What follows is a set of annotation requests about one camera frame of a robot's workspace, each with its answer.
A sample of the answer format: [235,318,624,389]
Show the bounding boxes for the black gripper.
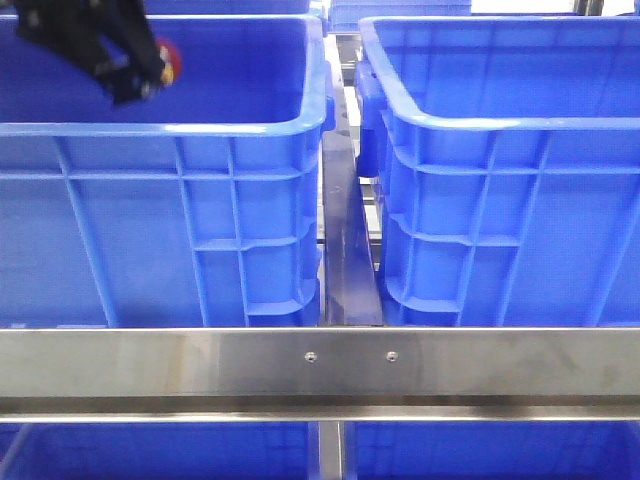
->
[13,1,166,105]

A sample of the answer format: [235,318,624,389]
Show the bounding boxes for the red yellow push button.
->
[156,38,182,86]

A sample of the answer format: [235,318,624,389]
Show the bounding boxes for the blue crate rear left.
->
[144,0,326,18]

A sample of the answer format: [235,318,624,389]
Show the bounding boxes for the large blue crate left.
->
[1,15,334,328]

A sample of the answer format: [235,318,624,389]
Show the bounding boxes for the large blue crate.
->
[356,16,639,327]
[1,15,334,328]

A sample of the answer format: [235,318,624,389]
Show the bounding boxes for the blue crate rear right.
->
[328,0,472,32]

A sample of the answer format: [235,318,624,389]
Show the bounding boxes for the steel centre divider bar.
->
[322,84,384,327]

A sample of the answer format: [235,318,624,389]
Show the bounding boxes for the large blue crate right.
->
[356,16,639,327]

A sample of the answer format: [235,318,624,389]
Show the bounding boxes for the blue crate lower left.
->
[1,423,319,479]

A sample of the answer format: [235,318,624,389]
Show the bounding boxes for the blue crate lower right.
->
[347,421,639,479]

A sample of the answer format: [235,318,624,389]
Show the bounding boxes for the stainless steel front rail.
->
[1,327,639,422]

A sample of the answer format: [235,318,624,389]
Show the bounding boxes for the left rail screw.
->
[304,351,317,363]

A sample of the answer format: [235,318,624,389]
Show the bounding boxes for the steel vertical post below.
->
[318,421,346,480]

